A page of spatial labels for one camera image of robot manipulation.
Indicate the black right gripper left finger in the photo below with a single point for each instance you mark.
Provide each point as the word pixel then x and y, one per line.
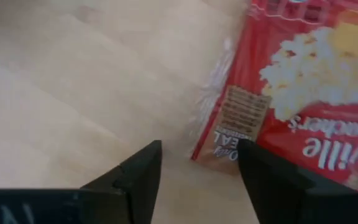
pixel 141 177

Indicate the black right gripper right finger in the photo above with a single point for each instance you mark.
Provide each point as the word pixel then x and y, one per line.
pixel 272 186

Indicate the red popcorn bag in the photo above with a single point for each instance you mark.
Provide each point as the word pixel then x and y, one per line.
pixel 306 68

